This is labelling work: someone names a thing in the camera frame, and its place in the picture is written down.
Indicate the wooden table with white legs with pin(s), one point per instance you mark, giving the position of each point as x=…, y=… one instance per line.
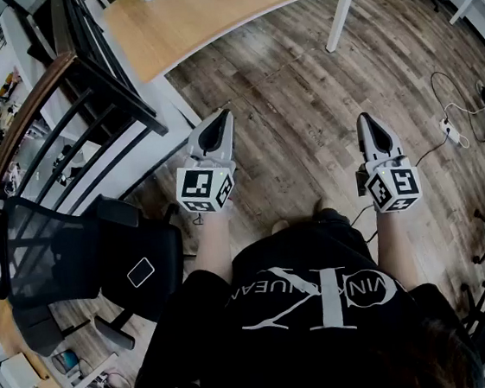
x=205, y=19

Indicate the black railing with wooden handrail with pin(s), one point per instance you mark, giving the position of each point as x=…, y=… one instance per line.
x=28, y=109

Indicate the wooden desk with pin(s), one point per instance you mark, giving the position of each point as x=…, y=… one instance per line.
x=5, y=329

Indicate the white metal table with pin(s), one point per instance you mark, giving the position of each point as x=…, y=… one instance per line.
x=479, y=1

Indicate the person's left forearm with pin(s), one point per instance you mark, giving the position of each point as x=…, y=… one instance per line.
x=211, y=249

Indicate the white power strip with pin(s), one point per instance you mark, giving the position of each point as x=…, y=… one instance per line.
x=449, y=130

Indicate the person's black printed t-shirt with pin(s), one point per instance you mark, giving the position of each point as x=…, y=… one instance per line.
x=287, y=357

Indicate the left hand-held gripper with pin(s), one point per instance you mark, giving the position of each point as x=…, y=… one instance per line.
x=204, y=184

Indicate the person's black shorts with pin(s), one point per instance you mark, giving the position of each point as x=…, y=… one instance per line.
x=330, y=215

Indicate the person's right forearm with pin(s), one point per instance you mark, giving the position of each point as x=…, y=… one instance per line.
x=394, y=249

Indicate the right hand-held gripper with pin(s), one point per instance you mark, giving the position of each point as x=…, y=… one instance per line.
x=394, y=186

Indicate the black mesh office chair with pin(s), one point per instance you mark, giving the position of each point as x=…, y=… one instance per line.
x=58, y=253

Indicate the black smartphone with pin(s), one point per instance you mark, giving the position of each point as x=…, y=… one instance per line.
x=140, y=272

